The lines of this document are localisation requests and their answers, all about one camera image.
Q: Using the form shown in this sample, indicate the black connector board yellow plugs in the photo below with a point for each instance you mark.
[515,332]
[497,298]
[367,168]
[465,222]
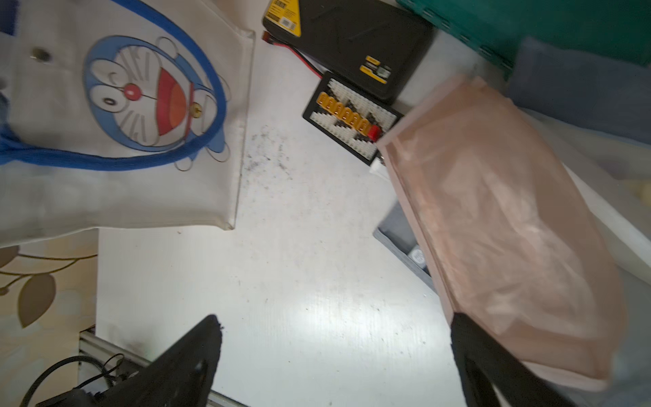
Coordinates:
[350,117]

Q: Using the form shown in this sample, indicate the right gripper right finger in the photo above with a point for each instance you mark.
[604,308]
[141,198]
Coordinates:
[486,368]

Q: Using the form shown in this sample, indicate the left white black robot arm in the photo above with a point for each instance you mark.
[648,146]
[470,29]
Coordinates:
[62,377]

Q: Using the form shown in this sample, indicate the white canvas tote bag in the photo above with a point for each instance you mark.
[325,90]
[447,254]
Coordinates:
[122,114]

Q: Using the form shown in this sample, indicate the black yellow tool case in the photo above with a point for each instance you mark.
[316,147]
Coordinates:
[374,45]

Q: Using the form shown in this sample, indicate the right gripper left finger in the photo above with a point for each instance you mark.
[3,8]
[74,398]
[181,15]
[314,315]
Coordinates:
[182,376]

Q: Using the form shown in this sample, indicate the grey blue mesh pouch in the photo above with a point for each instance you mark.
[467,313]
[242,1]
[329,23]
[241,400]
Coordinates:
[582,89]

